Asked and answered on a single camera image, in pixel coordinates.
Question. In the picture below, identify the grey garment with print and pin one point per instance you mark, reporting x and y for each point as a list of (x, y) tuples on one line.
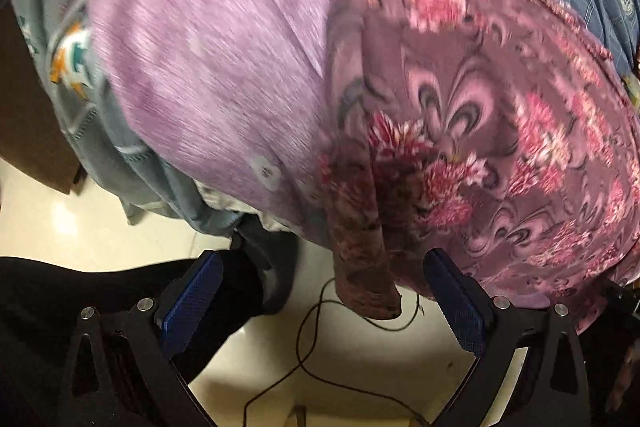
[(85, 117)]

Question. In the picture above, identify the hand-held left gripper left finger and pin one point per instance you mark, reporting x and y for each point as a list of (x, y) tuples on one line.
[(192, 302)]

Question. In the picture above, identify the lilac flowered cloth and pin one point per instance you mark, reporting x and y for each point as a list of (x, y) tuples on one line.
[(215, 82)]

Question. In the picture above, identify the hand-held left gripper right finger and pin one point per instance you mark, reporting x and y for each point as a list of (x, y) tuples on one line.
[(460, 307)]

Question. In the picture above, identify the person's leg in black pants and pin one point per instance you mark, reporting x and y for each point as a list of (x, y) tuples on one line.
[(45, 287)]

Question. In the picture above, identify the maroon floral garment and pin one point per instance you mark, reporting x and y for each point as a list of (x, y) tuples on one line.
[(475, 132)]

